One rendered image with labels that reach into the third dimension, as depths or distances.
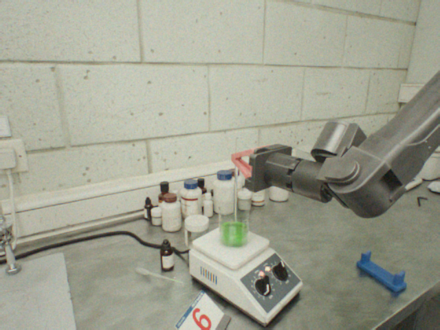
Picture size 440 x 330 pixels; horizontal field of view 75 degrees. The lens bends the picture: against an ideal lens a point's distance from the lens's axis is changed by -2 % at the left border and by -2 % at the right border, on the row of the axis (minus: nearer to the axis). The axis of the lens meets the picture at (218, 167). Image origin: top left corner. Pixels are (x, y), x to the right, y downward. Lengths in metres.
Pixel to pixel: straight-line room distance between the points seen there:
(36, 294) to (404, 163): 0.67
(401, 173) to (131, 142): 0.73
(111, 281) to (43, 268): 0.16
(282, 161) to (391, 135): 0.16
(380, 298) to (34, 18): 0.98
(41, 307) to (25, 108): 0.48
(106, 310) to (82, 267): 0.16
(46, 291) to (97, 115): 0.46
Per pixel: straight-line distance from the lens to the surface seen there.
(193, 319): 0.54
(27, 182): 0.92
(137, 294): 0.65
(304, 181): 0.45
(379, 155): 0.40
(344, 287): 0.70
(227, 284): 0.58
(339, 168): 0.39
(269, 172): 0.48
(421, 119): 0.43
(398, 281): 0.73
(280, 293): 0.59
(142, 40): 0.93
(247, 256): 0.58
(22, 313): 0.68
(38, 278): 0.75
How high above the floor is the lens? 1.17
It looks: 18 degrees down
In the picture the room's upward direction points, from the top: straight up
